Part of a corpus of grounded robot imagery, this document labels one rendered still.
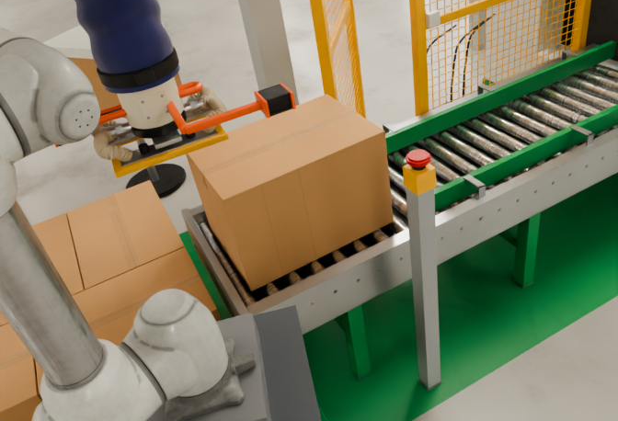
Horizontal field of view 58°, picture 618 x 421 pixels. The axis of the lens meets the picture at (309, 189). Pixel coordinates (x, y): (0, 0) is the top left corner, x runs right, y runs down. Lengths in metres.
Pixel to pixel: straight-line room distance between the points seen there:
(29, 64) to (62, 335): 0.44
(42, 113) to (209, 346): 0.62
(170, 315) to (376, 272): 0.98
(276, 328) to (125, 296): 0.77
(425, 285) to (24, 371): 1.33
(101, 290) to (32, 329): 1.22
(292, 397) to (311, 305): 0.56
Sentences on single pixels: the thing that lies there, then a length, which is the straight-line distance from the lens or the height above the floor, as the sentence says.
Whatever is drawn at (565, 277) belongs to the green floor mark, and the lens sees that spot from 2.73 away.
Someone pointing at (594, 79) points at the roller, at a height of 0.54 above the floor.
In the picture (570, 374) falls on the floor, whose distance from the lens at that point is 2.39.
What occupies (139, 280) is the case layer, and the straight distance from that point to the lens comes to 2.18.
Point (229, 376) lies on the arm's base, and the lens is 1.33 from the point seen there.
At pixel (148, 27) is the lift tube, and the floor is 1.47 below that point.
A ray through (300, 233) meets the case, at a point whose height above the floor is 0.70.
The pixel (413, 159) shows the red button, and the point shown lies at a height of 1.04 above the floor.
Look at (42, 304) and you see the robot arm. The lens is 0.97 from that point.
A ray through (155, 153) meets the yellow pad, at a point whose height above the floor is 1.14.
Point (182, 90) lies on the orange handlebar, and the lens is 1.71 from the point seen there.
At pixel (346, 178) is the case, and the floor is 0.83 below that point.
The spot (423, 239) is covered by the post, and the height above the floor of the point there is 0.76.
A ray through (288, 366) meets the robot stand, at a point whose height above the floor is 0.75.
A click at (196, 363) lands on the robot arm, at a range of 1.21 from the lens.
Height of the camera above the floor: 1.89
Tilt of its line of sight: 35 degrees down
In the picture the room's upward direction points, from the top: 11 degrees counter-clockwise
